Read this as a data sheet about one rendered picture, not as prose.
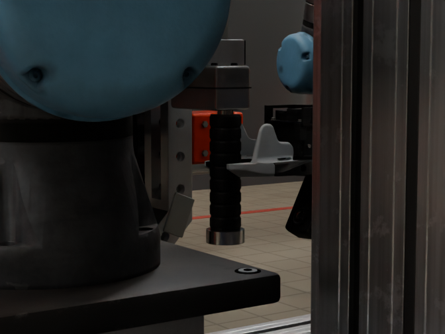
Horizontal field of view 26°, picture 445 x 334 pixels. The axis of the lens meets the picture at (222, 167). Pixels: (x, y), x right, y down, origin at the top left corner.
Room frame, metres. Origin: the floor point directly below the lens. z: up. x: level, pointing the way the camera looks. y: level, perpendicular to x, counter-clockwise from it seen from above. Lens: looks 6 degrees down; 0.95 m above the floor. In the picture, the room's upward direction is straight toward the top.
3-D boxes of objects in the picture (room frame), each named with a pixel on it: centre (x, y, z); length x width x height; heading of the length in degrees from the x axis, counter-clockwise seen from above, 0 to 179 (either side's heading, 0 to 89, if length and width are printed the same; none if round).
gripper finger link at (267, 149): (1.09, -0.05, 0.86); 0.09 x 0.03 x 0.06; 136
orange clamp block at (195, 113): (1.37, 0.03, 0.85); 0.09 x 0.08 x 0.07; 127
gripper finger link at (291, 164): (1.12, -0.08, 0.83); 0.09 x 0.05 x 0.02; 136
